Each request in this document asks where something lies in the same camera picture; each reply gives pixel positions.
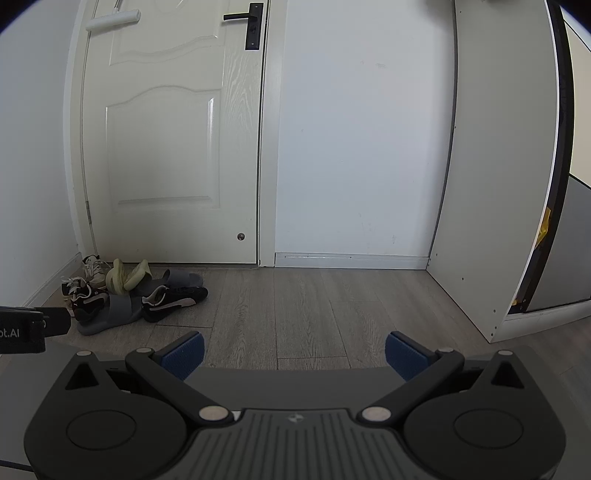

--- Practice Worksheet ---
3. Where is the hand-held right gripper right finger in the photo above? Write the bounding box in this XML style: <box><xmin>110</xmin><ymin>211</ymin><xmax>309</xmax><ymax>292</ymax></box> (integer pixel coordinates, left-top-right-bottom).
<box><xmin>360</xmin><ymin>331</ymin><xmax>532</xmax><ymax>425</ymax></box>

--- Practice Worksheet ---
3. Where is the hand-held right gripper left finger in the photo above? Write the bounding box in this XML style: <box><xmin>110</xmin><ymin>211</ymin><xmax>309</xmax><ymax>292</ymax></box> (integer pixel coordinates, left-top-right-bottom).
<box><xmin>60</xmin><ymin>331</ymin><xmax>232</xmax><ymax>426</ymax></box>

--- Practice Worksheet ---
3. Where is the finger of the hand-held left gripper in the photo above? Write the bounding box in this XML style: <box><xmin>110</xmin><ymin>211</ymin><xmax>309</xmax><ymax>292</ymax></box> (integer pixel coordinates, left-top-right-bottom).
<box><xmin>44</xmin><ymin>308</ymin><xmax>71</xmax><ymax>337</ymax></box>

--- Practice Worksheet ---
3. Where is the black suede sneaker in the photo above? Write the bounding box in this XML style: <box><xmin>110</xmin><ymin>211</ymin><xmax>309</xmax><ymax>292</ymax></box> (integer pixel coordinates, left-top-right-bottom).
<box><xmin>141</xmin><ymin>285</ymin><xmax>208</xmax><ymax>322</ymax></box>
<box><xmin>69</xmin><ymin>284</ymin><xmax>110</xmax><ymax>322</ymax></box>

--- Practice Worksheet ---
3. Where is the beige white laced sneaker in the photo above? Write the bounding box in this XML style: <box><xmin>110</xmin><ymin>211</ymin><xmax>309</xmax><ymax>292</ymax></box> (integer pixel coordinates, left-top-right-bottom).
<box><xmin>83</xmin><ymin>255</ymin><xmax>112</xmax><ymax>290</ymax></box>
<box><xmin>61</xmin><ymin>277</ymin><xmax>93</xmax><ymax>306</ymax></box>

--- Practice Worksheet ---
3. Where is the grey slide slipper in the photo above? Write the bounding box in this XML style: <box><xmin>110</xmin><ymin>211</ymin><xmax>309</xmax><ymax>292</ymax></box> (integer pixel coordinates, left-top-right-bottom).
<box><xmin>76</xmin><ymin>293</ymin><xmax>144</xmax><ymax>335</ymax></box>
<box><xmin>134</xmin><ymin>269</ymin><xmax>204</xmax><ymax>297</ymax></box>

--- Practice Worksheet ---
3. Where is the pale green slide slipper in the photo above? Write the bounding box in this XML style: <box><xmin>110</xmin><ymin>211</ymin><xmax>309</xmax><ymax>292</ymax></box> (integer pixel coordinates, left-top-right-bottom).
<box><xmin>105</xmin><ymin>258</ymin><xmax>126</xmax><ymax>294</ymax></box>
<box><xmin>122</xmin><ymin>259</ymin><xmax>152</xmax><ymax>291</ymax></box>

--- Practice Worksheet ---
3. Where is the white baseboard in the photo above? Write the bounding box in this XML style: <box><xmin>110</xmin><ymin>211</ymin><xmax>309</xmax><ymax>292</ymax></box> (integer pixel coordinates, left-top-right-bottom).
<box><xmin>21</xmin><ymin>253</ymin><xmax>84</xmax><ymax>308</ymax></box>
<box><xmin>274</xmin><ymin>252</ymin><xmax>432</xmax><ymax>269</ymax></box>

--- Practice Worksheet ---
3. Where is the grey flat board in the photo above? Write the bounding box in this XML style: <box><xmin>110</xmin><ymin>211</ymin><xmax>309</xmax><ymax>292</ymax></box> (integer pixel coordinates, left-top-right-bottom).
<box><xmin>0</xmin><ymin>339</ymin><xmax>591</xmax><ymax>480</ymax></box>

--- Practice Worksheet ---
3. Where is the white panelled door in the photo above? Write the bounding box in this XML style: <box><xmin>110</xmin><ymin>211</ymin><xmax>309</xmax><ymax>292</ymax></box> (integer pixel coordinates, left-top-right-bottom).
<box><xmin>81</xmin><ymin>0</ymin><xmax>266</xmax><ymax>265</ymax></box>

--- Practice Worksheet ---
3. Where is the yellow tape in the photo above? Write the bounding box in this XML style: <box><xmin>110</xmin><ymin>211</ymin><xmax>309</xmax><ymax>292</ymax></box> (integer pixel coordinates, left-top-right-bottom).
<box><xmin>536</xmin><ymin>207</ymin><xmax>552</xmax><ymax>252</ymax></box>

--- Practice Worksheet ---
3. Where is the grey panel with black edge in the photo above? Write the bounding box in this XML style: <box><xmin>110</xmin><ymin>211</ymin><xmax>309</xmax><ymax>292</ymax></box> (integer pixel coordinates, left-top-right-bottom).
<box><xmin>505</xmin><ymin>0</ymin><xmax>591</xmax><ymax>319</ymax></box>

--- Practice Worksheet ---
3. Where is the white cabinet side panel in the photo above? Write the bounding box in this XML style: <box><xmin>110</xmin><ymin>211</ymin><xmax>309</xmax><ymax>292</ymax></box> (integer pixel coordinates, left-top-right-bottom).
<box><xmin>425</xmin><ymin>0</ymin><xmax>561</xmax><ymax>344</ymax></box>

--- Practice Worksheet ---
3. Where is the white roller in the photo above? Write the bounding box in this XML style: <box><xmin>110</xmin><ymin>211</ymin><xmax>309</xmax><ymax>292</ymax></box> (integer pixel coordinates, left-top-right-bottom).
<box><xmin>87</xmin><ymin>0</ymin><xmax>140</xmax><ymax>33</ymax></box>

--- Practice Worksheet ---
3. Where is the black door handle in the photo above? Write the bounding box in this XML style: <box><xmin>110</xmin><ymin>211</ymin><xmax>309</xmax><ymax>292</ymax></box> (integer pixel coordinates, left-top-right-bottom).
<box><xmin>223</xmin><ymin>2</ymin><xmax>265</xmax><ymax>51</ymax></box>

